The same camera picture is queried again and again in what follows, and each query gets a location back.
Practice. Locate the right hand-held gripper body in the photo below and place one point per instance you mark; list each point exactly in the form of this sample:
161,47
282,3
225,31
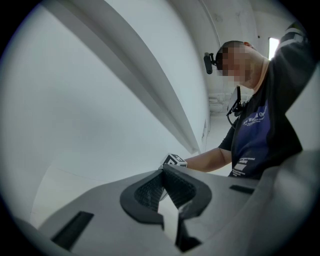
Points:
173,160

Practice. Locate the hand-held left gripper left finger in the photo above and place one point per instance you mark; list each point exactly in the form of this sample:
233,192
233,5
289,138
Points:
105,225

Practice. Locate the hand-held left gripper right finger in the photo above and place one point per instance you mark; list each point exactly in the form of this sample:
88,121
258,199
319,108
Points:
220,200

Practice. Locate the person's right forearm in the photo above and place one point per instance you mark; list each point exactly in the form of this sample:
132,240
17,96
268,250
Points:
212,160

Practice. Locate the black chest-mounted device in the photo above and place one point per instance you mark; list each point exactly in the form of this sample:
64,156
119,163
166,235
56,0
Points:
236,105

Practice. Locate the person's head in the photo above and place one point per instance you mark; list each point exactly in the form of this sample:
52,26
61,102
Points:
242,65

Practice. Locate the ceiling light panel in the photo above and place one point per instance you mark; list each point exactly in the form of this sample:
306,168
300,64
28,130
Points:
273,47

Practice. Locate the black head-mounted camera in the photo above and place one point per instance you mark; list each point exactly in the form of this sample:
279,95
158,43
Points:
208,63

